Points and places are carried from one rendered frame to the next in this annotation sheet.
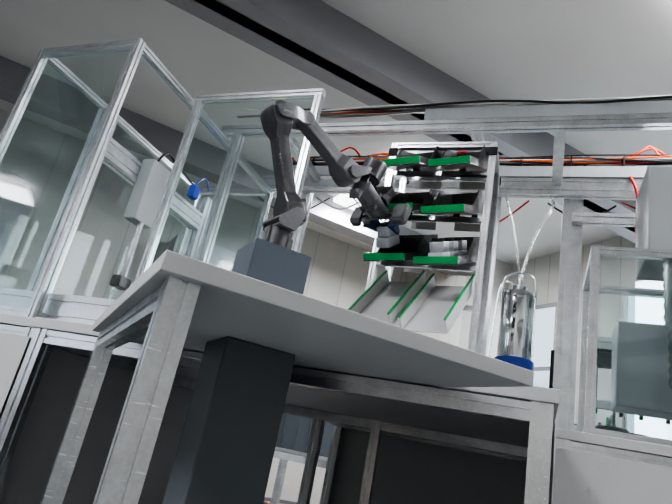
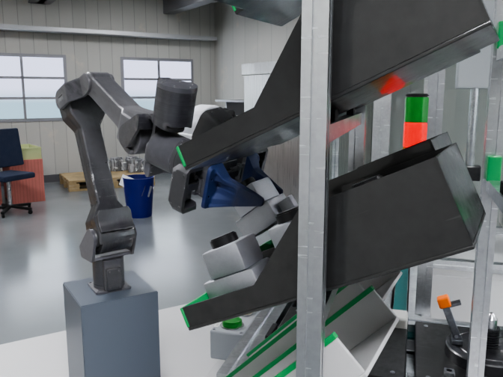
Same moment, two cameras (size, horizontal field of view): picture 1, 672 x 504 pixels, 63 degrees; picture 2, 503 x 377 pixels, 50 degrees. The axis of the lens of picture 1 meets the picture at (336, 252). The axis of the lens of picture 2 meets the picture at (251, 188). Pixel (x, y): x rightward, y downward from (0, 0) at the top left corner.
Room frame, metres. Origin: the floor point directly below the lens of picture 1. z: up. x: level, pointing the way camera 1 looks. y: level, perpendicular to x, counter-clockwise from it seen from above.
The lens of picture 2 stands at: (1.42, -0.83, 1.42)
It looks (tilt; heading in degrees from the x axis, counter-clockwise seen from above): 10 degrees down; 84
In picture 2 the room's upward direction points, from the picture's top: straight up
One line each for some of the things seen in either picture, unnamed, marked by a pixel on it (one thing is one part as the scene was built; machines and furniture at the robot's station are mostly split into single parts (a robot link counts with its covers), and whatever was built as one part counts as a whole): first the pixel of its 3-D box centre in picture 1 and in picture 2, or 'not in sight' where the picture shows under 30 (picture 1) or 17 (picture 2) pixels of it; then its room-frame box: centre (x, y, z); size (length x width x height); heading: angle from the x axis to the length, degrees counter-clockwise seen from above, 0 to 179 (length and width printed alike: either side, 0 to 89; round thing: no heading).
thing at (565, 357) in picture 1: (568, 287); not in sight; (2.37, -1.08, 1.56); 0.09 x 0.04 x 1.39; 67
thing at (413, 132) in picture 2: not in sight; (416, 135); (1.86, 0.20, 1.34); 0.05 x 0.05 x 0.05
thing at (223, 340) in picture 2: not in sight; (242, 324); (1.51, 0.24, 0.93); 0.21 x 0.07 x 0.06; 67
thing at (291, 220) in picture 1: (282, 220); (109, 240); (1.26, 0.14, 1.15); 0.09 x 0.07 x 0.06; 34
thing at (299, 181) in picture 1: (292, 207); (436, 70); (1.89, 0.19, 1.46); 0.03 x 0.03 x 1.00; 67
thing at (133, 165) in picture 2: not in sight; (106, 172); (0.02, 7.63, 0.19); 1.33 x 0.92 x 0.37; 25
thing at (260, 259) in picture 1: (263, 293); (111, 336); (1.25, 0.15, 0.96); 0.14 x 0.14 x 0.20; 25
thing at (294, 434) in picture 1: (320, 436); not in sight; (3.81, -0.15, 0.73); 0.62 x 0.42 x 0.23; 67
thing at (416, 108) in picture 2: not in sight; (417, 109); (1.86, 0.20, 1.39); 0.05 x 0.05 x 0.05
